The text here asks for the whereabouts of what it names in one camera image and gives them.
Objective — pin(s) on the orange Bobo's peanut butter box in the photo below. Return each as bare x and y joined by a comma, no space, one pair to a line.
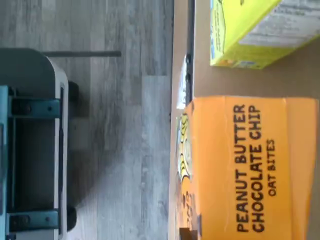
225,162

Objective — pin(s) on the wooden shelf board with Bobo's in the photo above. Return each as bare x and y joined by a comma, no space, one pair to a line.
250,82

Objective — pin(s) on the lime green Bobo's box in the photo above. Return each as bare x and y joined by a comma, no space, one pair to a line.
250,50

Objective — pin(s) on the white patterned carton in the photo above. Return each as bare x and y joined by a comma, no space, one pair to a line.
182,85

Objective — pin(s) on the dark metal bar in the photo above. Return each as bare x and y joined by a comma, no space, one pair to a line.
100,53

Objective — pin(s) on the black metal shelf frame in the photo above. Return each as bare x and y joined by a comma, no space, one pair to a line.
191,25

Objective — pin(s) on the grey cart with teal frame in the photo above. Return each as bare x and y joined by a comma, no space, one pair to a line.
32,155

